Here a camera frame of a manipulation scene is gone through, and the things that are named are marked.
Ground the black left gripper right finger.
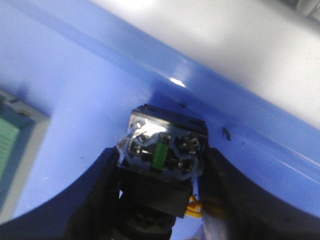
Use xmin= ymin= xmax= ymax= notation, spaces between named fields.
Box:
xmin=199 ymin=148 xmax=320 ymax=240

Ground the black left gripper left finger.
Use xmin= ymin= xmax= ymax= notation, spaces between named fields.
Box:
xmin=0 ymin=148 xmax=119 ymax=240

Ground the red emergency stop button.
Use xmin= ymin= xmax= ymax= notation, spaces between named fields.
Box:
xmin=115 ymin=104 xmax=208 ymax=240

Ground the blue plastic tray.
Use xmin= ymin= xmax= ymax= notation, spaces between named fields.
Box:
xmin=0 ymin=0 xmax=320 ymax=219

